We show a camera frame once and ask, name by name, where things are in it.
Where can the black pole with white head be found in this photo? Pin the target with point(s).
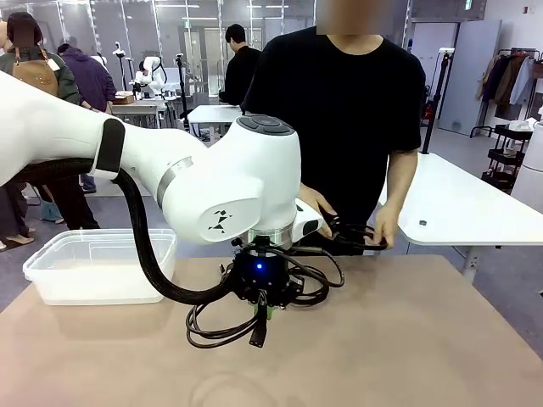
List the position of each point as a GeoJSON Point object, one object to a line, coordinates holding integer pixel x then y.
{"type": "Point", "coordinates": [446, 50]}

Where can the black stand with white top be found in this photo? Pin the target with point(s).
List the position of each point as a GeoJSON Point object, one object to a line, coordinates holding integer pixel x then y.
{"type": "Point", "coordinates": [119, 51]}

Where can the large white table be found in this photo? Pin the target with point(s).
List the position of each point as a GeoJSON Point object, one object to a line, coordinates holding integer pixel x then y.
{"type": "Point", "coordinates": [458, 203]}

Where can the person's right hand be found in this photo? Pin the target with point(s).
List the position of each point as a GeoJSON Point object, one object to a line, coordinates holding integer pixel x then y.
{"type": "Point", "coordinates": [318, 199]}

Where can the person with tan shoes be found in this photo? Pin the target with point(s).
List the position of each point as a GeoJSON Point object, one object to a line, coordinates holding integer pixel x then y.
{"type": "Point", "coordinates": [12, 212]}

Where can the person's left forearm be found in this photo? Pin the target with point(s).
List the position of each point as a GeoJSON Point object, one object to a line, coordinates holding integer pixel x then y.
{"type": "Point", "coordinates": [401, 182]}

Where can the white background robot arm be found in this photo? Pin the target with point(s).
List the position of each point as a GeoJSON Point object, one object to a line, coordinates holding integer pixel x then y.
{"type": "Point", "coordinates": [150, 68]}

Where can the grey white workbench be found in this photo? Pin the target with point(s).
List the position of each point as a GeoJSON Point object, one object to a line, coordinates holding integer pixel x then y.
{"type": "Point", "coordinates": [136, 109]}

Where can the white item on cart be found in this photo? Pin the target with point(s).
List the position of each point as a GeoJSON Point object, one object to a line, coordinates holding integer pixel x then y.
{"type": "Point", "coordinates": [519, 125]}

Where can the man in black top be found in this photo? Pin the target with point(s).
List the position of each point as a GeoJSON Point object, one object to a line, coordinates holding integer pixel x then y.
{"type": "Point", "coordinates": [242, 72]}

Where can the black trolley cart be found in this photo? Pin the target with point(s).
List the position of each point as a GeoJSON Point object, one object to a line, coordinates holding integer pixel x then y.
{"type": "Point", "coordinates": [509, 157]}

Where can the clear plastic storage box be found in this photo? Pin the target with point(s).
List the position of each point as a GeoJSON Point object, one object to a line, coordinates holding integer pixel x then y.
{"type": "Point", "coordinates": [106, 271]}

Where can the person's left hand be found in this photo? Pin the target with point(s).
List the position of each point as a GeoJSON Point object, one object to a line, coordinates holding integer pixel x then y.
{"type": "Point", "coordinates": [388, 224]}

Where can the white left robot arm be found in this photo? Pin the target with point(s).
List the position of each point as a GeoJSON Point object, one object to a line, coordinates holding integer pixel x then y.
{"type": "Point", "coordinates": [191, 169]}

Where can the person in brown apron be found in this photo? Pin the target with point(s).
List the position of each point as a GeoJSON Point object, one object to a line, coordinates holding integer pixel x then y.
{"type": "Point", "coordinates": [38, 63]}

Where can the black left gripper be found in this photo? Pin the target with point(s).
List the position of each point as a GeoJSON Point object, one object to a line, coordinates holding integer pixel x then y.
{"type": "Point", "coordinates": [263, 275]}

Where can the clothes rack with coats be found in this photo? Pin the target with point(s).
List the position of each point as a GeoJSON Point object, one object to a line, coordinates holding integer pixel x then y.
{"type": "Point", "coordinates": [509, 80]}

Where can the person in purple hoodie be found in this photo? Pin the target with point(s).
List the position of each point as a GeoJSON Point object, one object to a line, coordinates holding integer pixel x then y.
{"type": "Point", "coordinates": [91, 80]}

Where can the small white background table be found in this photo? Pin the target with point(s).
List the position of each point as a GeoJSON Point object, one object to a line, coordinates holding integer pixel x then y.
{"type": "Point", "coordinates": [212, 113]}

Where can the flat cardboard box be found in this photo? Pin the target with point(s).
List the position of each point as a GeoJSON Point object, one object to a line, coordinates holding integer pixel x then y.
{"type": "Point", "coordinates": [125, 98]}

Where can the person in black t-shirt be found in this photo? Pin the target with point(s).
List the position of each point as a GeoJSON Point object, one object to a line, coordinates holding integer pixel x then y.
{"type": "Point", "coordinates": [339, 127]}

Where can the white cylindrical appliance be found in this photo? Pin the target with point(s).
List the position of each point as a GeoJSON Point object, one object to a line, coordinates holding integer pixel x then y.
{"type": "Point", "coordinates": [530, 178]}

